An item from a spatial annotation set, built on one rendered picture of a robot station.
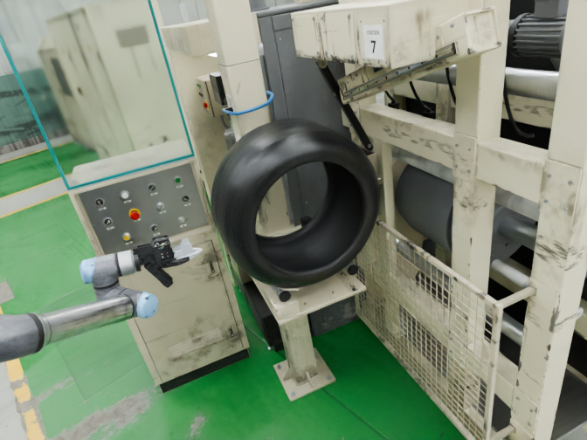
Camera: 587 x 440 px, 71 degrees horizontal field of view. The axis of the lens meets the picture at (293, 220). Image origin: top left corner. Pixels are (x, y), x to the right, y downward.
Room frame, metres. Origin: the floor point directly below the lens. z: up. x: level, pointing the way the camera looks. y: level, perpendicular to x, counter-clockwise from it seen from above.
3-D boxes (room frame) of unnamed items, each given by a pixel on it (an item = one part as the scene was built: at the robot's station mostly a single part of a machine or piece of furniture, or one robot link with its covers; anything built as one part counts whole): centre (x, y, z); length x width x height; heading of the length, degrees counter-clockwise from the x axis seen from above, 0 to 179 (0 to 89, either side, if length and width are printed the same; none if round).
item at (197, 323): (1.93, 0.71, 0.63); 0.56 x 0.41 x 1.27; 108
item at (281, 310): (1.36, 0.13, 0.84); 0.36 x 0.09 x 0.06; 18
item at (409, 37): (1.37, -0.32, 1.71); 0.61 x 0.25 x 0.15; 18
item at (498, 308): (1.28, -0.39, 0.65); 0.90 x 0.02 x 0.70; 18
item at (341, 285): (1.40, 0.00, 0.80); 0.37 x 0.36 x 0.02; 108
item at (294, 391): (1.64, 0.09, 0.02); 0.27 x 0.27 x 0.04; 18
